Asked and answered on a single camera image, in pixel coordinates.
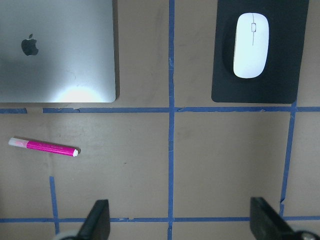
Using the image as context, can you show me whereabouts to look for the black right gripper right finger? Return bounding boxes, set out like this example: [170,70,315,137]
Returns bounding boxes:
[249,197,295,240]

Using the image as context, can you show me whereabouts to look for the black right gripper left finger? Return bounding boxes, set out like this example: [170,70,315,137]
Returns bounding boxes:
[76,199,111,240]

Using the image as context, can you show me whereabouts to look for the pink highlighter pen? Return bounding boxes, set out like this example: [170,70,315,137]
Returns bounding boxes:
[8,137,79,157]

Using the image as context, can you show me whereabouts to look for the white computer mouse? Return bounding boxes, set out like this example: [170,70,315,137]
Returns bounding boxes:
[233,12,270,79]

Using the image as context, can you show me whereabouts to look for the black mousepad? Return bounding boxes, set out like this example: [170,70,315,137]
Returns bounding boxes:
[211,0,309,104]

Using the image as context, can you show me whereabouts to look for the silver closed laptop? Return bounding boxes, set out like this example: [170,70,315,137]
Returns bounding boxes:
[0,0,117,103]

